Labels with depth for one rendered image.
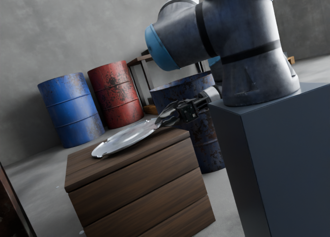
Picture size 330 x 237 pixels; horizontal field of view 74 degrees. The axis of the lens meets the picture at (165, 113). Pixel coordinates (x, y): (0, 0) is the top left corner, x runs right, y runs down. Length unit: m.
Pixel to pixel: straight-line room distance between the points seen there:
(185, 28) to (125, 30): 3.53
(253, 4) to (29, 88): 3.41
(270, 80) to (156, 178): 0.45
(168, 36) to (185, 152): 0.40
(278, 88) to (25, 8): 3.69
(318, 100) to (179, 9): 0.32
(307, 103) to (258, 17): 0.17
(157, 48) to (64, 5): 3.48
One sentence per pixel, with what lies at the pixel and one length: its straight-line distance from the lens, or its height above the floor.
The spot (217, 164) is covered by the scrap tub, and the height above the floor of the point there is 0.03.
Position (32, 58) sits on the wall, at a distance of 3.70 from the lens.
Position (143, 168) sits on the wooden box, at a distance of 0.69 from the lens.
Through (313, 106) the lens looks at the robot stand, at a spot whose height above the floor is 0.42.
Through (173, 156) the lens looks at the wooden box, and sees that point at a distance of 0.71.
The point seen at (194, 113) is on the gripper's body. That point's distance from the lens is 0.78.
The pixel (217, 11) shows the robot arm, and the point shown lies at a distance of 0.45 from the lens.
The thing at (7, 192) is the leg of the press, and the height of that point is 0.42.
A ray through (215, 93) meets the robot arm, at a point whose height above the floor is 0.43.
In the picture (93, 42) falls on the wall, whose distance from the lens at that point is 3.79.
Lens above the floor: 0.56
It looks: 10 degrees down
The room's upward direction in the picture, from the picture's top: 18 degrees counter-clockwise
